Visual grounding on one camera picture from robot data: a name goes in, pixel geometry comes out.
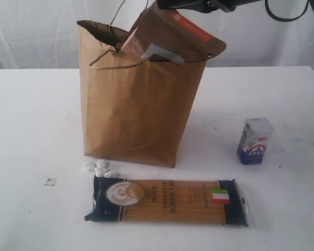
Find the brown paper bag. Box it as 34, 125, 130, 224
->
77, 20, 206, 168

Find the brown kraft pouch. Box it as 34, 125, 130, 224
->
120, 3, 226, 65

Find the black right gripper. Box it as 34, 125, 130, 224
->
155, 0, 241, 14

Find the black cable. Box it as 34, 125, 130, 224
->
264, 0, 314, 29

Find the small blue white packet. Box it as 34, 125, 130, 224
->
237, 117, 274, 165

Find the white pebble cluster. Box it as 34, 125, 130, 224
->
83, 159, 119, 178

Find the spaghetti package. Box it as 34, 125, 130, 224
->
84, 177, 248, 226

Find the small clear plastic scrap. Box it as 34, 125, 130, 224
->
44, 177, 57, 187

